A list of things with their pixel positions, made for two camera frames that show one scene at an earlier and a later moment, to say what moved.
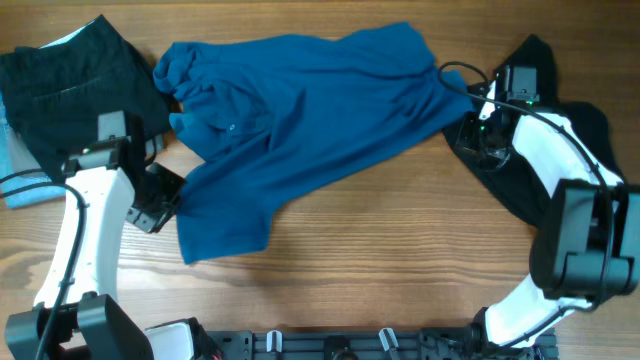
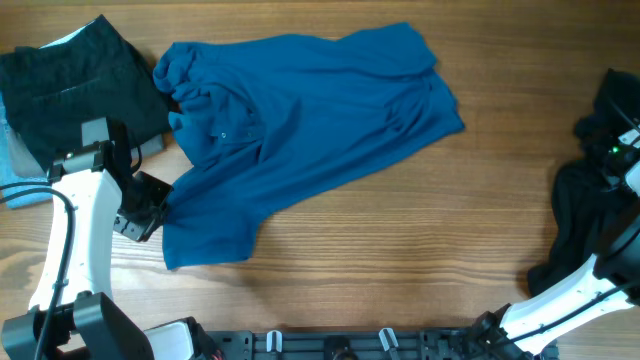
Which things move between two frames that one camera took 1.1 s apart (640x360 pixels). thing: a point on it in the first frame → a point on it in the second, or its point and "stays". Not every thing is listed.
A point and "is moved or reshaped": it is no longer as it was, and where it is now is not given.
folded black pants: (54, 93) stays
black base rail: (368, 344) stays
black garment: (516, 182) is moved or reshaped
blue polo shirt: (263, 112) stays
